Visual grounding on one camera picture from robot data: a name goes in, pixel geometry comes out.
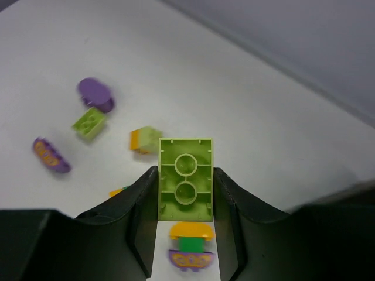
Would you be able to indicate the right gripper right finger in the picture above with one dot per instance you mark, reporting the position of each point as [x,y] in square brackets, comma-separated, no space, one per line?
[330,239]

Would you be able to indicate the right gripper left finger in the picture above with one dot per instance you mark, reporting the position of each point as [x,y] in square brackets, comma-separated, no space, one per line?
[112,241]

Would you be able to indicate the orange green lime lego stack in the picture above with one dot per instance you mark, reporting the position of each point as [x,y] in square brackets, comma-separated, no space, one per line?
[115,192]

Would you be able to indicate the lime green lego brick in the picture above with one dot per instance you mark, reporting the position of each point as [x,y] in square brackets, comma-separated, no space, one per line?
[90,124]
[185,179]

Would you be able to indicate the lime and orange lego stack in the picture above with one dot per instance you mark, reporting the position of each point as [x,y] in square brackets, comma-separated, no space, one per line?
[145,140]

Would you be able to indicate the purple crown lego brick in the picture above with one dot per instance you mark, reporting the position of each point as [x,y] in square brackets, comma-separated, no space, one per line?
[50,156]

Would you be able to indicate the purple rounded lego brick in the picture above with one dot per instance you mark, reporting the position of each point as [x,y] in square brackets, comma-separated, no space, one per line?
[96,94]

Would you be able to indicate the yellow green purple lego stack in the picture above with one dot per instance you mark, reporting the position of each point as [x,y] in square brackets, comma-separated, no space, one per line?
[192,238]

